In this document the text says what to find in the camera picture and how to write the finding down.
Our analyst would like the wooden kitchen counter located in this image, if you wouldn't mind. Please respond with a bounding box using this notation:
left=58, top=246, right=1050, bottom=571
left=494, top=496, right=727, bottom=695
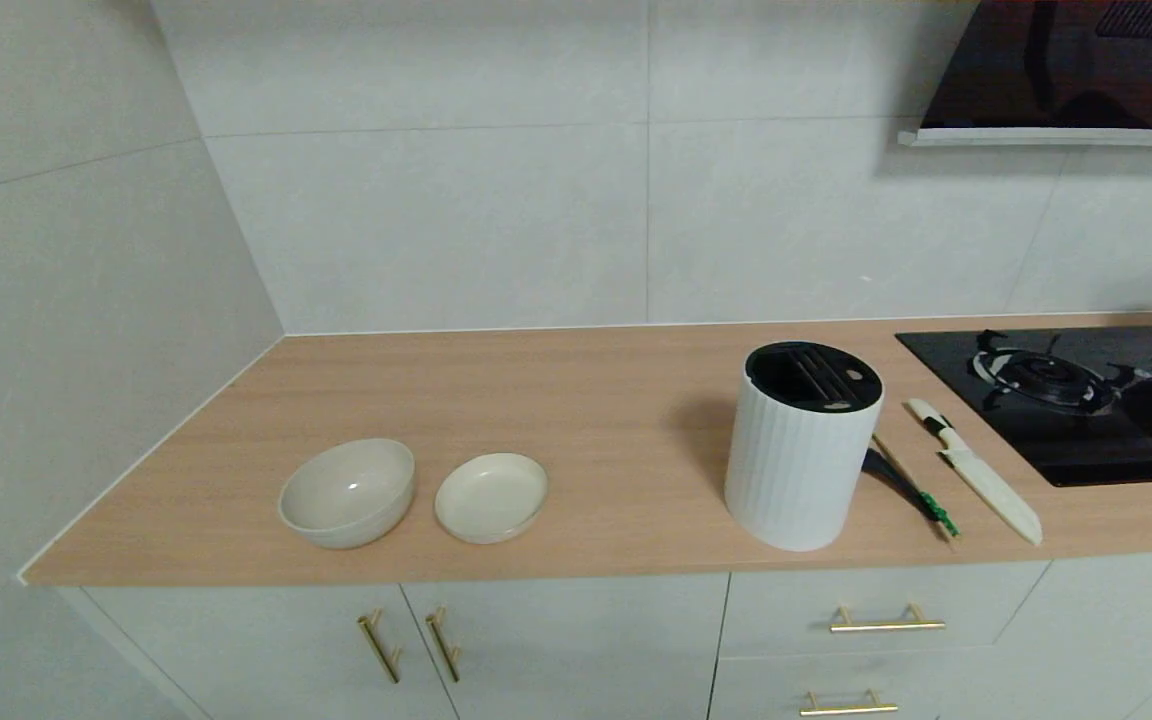
left=18, top=312, right=1152, bottom=720

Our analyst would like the shallow cream ceramic bowl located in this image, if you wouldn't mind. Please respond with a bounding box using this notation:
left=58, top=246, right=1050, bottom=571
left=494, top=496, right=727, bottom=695
left=434, top=453, right=550, bottom=546

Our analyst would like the white ribbed utensil holder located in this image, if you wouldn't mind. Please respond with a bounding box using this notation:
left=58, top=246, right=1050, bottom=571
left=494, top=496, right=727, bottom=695
left=724, top=341, right=885, bottom=553

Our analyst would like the deep cream ceramic bowl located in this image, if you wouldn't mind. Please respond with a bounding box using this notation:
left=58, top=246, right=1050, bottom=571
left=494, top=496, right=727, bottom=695
left=278, top=438, right=417, bottom=550

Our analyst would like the white cabinet door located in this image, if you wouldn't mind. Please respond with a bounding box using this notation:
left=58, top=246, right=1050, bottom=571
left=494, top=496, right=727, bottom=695
left=401, top=572, right=732, bottom=720
left=81, top=584, right=460, bottom=720

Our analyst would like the wooden chopstick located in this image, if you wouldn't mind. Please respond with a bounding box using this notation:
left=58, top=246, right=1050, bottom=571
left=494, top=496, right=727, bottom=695
left=873, top=434, right=960, bottom=549

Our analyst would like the white ceramic knife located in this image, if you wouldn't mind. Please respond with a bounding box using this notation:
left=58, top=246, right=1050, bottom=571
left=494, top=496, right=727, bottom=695
left=907, top=398, right=1044, bottom=547

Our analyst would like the black gas hob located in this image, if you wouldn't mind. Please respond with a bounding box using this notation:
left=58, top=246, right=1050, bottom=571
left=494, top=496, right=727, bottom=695
left=895, top=325, right=1152, bottom=489

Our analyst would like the black range hood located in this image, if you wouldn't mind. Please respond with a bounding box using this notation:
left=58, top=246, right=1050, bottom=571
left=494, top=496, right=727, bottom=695
left=898, top=0, right=1152, bottom=149

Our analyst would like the black spoon with green handle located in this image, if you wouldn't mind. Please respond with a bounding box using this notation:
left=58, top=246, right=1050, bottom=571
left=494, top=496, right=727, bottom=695
left=863, top=447, right=961, bottom=538

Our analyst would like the white drawer with gold handle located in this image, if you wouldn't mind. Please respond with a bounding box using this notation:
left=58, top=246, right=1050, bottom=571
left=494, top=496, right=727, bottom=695
left=707, top=644, right=999, bottom=720
left=719, top=560, right=1052, bottom=660

